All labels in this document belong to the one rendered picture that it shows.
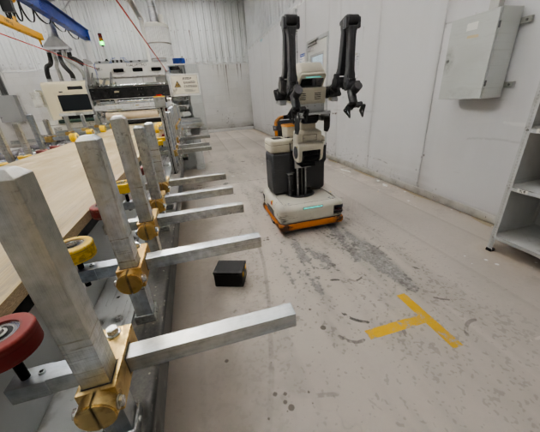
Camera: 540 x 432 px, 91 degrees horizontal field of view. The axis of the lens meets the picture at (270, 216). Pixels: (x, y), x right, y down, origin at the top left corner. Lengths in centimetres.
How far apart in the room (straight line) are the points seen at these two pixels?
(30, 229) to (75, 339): 15
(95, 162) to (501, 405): 160
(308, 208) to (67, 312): 212
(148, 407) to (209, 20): 1158
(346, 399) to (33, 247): 125
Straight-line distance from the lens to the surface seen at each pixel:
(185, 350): 50
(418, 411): 143
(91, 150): 57
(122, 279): 64
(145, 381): 63
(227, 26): 1184
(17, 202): 35
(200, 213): 90
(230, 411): 136
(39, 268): 37
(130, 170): 83
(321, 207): 242
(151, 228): 85
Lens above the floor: 117
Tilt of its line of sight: 24 degrees down
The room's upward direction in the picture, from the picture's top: 4 degrees counter-clockwise
